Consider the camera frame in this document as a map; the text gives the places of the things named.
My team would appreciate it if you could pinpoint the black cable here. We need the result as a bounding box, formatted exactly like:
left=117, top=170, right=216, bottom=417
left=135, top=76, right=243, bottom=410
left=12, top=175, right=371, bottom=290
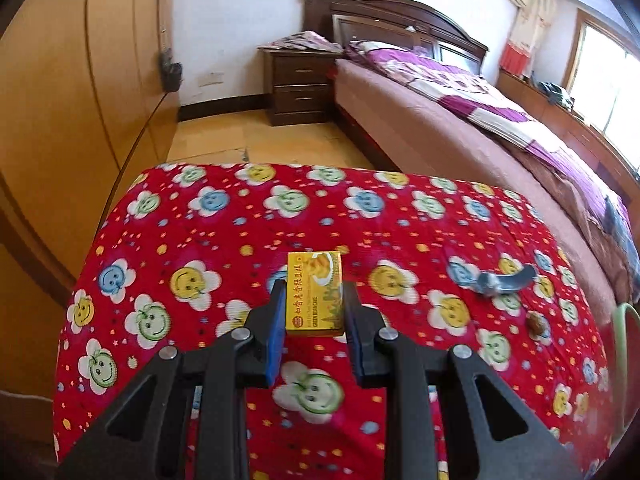
left=97, top=91, right=171, bottom=233

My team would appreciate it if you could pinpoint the red bin with green rim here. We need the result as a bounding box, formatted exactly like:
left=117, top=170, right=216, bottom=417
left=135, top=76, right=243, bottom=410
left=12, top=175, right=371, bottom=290
left=612, top=302, right=640, bottom=461

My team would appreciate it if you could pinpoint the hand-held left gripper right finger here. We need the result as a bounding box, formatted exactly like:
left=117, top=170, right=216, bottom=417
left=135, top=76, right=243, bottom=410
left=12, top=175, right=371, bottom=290
left=341, top=280, right=586, bottom=480

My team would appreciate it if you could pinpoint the pile of pink clothes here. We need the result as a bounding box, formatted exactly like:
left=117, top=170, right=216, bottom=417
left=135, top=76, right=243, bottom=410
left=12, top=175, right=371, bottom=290
left=257, top=30, right=343, bottom=53

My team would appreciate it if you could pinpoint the pink ruffled blanket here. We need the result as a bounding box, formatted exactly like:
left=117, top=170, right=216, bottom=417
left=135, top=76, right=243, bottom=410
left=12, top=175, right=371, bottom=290
left=510, top=145, right=621, bottom=271

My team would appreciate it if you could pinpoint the dark wooden nightstand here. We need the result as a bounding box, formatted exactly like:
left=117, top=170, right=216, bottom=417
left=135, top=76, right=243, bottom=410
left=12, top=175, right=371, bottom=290
left=262, top=49, right=346, bottom=127

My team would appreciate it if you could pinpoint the bed with brown cover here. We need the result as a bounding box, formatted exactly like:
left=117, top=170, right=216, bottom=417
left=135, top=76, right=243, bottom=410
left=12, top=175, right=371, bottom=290
left=334, top=57, right=640, bottom=311

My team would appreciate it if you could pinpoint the white and red curtain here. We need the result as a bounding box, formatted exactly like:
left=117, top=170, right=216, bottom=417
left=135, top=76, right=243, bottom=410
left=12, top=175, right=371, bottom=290
left=500, top=0, right=558, bottom=81

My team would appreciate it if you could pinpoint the purple patterned quilt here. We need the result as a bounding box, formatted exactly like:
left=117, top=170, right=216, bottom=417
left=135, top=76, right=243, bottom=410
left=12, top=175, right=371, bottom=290
left=345, top=40, right=633, bottom=241

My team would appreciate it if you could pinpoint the grey metal clip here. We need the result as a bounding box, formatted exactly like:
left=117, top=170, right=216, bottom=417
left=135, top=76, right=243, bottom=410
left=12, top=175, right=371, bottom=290
left=474, top=264, right=538, bottom=297

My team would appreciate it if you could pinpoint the wooden framed window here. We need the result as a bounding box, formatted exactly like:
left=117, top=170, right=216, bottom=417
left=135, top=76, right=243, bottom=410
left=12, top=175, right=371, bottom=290
left=562, top=10, right=640, bottom=171

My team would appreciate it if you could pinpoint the dark crumpled clothing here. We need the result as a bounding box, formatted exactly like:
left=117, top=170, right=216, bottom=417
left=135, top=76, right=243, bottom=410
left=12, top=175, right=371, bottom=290
left=537, top=81, right=575, bottom=110

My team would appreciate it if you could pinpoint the blue plaid cloth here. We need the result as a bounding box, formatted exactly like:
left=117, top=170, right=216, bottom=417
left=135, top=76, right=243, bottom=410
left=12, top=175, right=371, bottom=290
left=602, top=195, right=636, bottom=271

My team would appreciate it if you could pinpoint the red smiley flower tablecloth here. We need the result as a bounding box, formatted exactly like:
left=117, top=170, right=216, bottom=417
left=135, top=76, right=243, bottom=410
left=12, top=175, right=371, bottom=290
left=52, top=161, right=613, bottom=480

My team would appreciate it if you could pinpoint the wooden window cabinet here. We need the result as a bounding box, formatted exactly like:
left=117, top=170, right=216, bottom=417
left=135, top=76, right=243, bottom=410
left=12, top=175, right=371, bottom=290
left=497, top=70, right=640, bottom=181

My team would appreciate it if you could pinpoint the dark wooden headboard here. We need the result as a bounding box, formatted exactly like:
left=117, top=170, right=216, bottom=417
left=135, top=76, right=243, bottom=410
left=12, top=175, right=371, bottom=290
left=302, top=0, right=489, bottom=76

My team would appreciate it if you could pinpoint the small yellow cake box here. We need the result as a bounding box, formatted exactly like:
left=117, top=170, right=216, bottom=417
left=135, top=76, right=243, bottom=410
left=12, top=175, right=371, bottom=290
left=286, top=251, right=345, bottom=337

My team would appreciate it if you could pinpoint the wooden wardrobe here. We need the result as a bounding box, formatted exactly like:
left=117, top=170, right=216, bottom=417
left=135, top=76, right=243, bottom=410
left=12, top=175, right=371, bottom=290
left=0, top=0, right=181, bottom=396

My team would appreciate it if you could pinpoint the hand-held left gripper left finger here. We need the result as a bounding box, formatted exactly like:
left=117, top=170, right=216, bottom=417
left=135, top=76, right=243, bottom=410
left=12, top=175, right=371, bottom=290
left=55, top=277, right=288, bottom=480

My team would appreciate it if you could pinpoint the black hanging pouch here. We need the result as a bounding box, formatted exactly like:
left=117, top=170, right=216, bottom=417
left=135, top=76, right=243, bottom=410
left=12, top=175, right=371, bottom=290
left=159, top=50, right=182, bottom=93

